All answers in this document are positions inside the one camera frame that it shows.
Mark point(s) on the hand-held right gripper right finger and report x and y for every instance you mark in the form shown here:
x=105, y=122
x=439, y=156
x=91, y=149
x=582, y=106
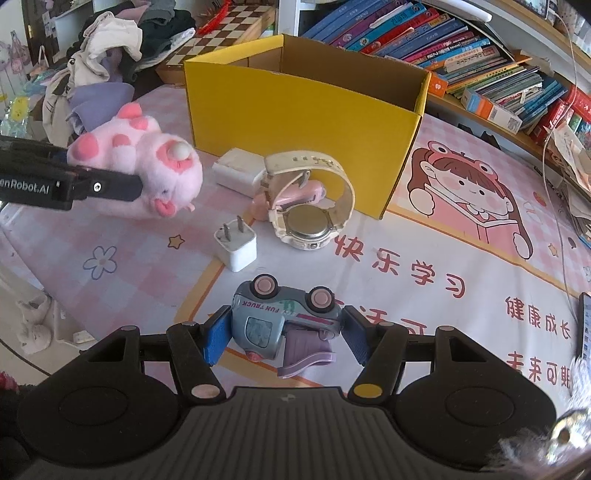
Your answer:
x=358, y=337

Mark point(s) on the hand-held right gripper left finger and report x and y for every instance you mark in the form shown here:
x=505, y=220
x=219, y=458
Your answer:
x=217, y=336

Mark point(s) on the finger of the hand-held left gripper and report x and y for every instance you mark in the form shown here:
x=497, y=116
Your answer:
x=111, y=185

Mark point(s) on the grey-blue toy truck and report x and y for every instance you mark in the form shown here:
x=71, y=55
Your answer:
x=258, y=318

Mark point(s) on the pink plush pig toy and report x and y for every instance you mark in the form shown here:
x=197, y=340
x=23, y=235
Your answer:
x=175, y=177

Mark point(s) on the yellow cardboard box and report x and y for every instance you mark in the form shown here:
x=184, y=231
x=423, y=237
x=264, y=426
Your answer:
x=300, y=120

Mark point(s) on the purple garment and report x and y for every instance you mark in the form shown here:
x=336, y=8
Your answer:
x=99, y=104

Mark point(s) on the white charger plug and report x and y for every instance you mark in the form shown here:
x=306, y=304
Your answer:
x=238, y=251

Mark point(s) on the pink printed table mat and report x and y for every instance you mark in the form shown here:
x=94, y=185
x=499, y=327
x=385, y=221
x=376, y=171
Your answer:
x=461, y=295

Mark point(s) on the white wristwatch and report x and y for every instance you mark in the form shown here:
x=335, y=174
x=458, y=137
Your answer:
x=302, y=227

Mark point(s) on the white power adapter block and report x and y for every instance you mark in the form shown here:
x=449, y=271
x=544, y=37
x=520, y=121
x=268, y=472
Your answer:
x=235, y=168

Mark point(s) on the white crumpled garment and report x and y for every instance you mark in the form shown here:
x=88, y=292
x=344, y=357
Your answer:
x=108, y=44

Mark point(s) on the white plush slippers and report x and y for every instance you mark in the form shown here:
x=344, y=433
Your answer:
x=34, y=323

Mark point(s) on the dark crumpled garment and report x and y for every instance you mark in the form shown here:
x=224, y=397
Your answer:
x=159, y=34

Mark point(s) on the wooden chessboard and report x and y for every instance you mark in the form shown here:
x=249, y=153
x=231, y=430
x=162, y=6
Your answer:
x=217, y=41

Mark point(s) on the stack of papers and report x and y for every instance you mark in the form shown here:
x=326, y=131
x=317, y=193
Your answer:
x=577, y=194

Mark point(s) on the orange and white box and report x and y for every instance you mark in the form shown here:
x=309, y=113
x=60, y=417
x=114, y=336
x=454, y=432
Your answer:
x=491, y=110

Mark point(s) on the row of colourful books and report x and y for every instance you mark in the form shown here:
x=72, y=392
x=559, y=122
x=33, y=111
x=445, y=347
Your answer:
x=438, y=41

